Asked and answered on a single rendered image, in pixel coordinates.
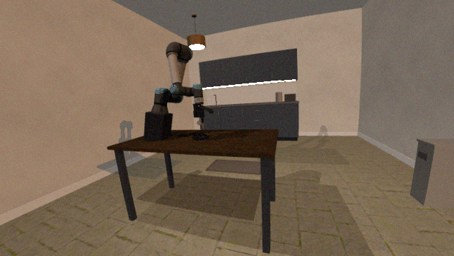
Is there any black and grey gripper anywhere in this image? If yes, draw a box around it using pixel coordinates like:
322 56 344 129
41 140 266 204
193 103 204 128

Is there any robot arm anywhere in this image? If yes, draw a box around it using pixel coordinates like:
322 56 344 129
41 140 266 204
151 42 204 115

